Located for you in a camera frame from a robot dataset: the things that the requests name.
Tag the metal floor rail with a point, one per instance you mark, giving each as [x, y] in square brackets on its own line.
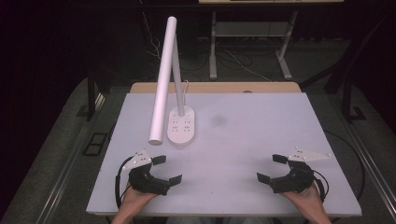
[370, 165]
[65, 174]

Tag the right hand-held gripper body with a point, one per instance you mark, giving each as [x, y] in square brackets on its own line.
[297, 180]

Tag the black rectangular floor frame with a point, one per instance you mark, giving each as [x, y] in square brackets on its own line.
[95, 144]

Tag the person's right hand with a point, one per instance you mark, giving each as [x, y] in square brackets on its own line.
[306, 200]

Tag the person's left hand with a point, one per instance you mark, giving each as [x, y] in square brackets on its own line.
[134, 200]

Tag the white desk lamp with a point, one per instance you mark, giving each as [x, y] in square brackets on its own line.
[162, 93]

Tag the black stand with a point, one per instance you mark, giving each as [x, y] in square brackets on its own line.
[91, 93]
[347, 93]

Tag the white metal frame desk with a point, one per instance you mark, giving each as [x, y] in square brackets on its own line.
[249, 29]

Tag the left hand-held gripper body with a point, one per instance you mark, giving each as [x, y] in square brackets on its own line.
[146, 182]

